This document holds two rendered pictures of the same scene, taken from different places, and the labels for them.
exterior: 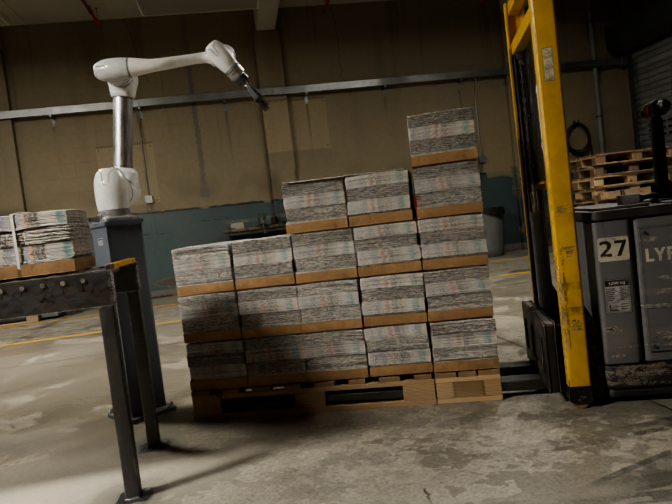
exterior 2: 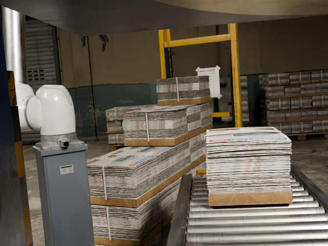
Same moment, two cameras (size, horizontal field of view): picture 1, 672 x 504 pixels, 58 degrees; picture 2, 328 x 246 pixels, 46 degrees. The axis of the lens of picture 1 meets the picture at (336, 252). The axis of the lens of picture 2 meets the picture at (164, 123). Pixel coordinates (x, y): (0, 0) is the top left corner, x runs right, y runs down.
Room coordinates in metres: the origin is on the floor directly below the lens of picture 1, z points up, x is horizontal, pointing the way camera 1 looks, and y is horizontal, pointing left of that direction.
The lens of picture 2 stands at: (2.20, 2.64, 1.24)
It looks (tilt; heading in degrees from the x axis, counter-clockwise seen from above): 6 degrees down; 285
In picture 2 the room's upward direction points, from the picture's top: 4 degrees counter-clockwise
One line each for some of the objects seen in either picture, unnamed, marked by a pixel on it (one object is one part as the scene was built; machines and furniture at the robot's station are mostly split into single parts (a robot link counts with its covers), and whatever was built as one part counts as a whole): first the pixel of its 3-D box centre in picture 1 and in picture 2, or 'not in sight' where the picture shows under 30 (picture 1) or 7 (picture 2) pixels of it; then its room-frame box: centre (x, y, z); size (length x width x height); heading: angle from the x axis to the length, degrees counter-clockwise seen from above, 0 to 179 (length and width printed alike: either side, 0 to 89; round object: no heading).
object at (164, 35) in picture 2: (530, 177); (170, 111); (3.09, -1.03, 0.97); 0.09 x 0.09 x 1.75; 80
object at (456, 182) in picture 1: (453, 254); (188, 152); (2.84, -0.55, 0.65); 0.39 x 0.30 x 1.29; 170
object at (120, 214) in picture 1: (111, 216); (59, 139); (3.08, 1.11, 1.03); 0.22 x 0.18 x 0.06; 133
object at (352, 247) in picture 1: (308, 317); (153, 205); (2.96, 0.17, 0.42); 1.17 x 0.39 x 0.83; 80
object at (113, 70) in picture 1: (112, 70); not in sight; (3.15, 1.02, 1.77); 0.18 x 0.14 x 0.13; 92
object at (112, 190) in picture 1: (111, 188); (53, 109); (3.11, 1.10, 1.17); 0.18 x 0.16 x 0.22; 2
